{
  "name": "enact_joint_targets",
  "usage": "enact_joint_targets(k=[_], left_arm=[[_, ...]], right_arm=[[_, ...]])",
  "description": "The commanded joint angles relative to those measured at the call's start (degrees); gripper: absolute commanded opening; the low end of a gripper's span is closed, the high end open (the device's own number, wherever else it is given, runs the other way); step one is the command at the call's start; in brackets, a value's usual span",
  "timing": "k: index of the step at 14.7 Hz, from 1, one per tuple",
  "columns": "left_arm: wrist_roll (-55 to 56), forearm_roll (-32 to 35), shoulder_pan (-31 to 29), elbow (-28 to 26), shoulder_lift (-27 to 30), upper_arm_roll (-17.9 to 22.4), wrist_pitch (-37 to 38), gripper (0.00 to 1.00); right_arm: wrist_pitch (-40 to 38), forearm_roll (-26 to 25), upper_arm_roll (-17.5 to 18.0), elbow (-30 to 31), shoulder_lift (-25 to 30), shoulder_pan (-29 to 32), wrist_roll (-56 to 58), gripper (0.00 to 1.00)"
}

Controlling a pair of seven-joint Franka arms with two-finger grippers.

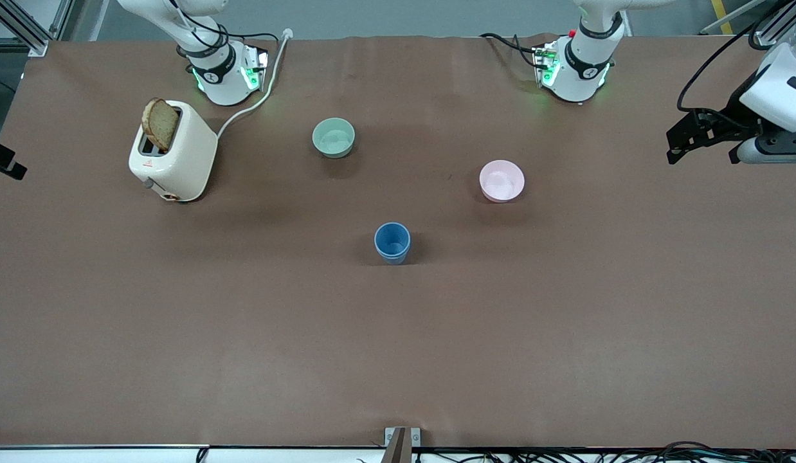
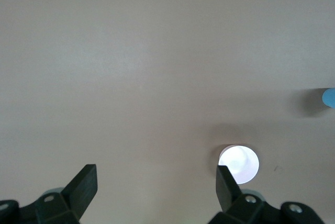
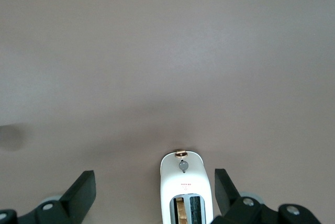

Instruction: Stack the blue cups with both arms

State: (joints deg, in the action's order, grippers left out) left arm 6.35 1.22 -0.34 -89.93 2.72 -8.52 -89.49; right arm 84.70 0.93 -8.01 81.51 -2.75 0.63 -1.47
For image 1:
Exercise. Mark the blue plastic cup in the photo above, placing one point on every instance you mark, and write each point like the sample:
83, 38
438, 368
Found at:
392, 239
393, 260

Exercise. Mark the brown bread slice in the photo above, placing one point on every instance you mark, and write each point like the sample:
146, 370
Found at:
160, 123

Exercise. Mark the cream white toaster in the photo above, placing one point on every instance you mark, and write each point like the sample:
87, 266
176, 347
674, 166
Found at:
182, 161

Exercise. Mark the green bowl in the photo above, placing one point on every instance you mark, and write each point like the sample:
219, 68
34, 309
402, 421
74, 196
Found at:
334, 137

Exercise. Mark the brown table cover sheet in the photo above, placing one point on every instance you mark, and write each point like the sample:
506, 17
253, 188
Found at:
398, 354

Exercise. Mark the aluminium frame profile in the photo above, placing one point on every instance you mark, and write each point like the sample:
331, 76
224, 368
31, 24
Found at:
25, 26
735, 19

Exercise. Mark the metal table edge bracket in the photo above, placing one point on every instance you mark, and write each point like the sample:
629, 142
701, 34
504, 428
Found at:
390, 437

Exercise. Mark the brown post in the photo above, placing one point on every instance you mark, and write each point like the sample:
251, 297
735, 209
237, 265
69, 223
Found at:
398, 450

